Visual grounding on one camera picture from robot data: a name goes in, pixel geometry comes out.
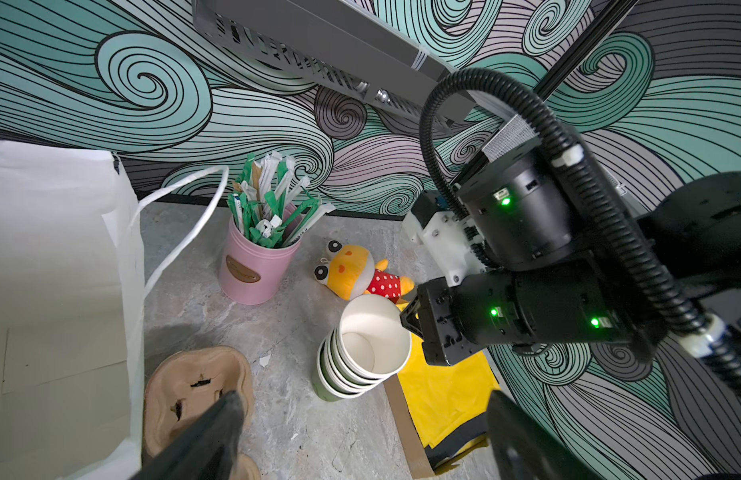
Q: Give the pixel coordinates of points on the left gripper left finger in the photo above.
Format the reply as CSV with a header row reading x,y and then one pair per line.
x,y
208,449

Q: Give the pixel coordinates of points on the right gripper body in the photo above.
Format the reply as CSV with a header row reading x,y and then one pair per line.
x,y
560,304

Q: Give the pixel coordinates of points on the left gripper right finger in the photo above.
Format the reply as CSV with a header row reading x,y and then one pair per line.
x,y
524,450

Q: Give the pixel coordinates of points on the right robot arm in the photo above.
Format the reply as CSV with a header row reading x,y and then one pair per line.
x,y
564,262

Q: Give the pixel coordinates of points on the brown cardboard cup carrier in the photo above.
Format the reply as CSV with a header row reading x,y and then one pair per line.
x,y
186,385

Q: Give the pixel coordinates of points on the yellow napkin stack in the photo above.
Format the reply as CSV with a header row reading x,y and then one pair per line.
x,y
443,398

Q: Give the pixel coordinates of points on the brown napkin box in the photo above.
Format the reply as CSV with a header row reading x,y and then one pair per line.
x,y
426,461

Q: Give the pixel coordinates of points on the pink straw holder cup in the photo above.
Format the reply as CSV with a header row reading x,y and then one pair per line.
x,y
251,274

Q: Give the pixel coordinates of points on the stack of paper cups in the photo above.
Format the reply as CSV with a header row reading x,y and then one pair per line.
x,y
368,347

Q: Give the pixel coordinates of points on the white paper bag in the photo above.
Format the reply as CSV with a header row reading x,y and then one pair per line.
x,y
72,293

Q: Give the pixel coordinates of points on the yellow plush toy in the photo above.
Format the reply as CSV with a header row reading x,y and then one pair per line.
x,y
350,271

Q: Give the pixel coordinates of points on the wrapped straws bundle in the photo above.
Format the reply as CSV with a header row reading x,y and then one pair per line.
x,y
271,206

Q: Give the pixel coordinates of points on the black wall shelf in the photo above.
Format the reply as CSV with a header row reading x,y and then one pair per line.
x,y
335,44

